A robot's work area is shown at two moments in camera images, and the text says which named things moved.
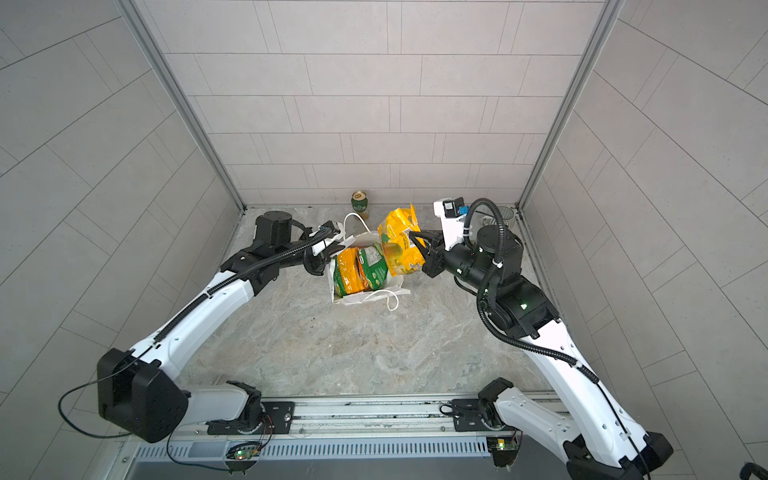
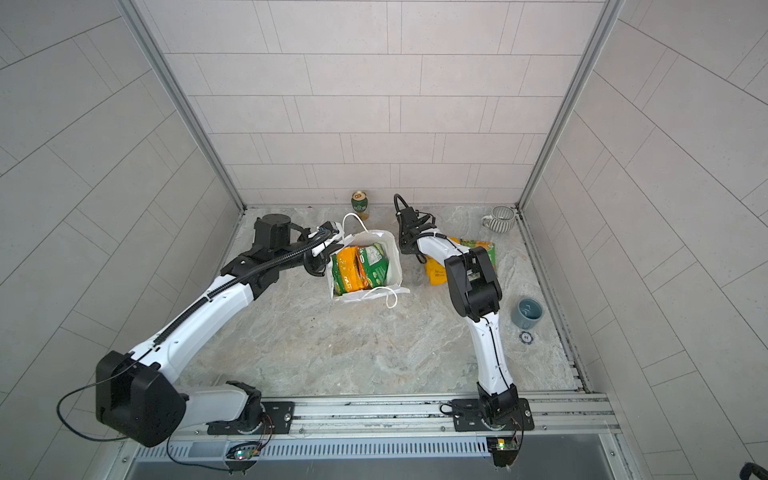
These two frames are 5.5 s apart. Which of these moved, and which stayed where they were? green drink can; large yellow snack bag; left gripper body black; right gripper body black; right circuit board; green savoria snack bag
Moved: large yellow snack bag; right gripper body black
Stayed: green drink can; green savoria snack bag; left gripper body black; right circuit board
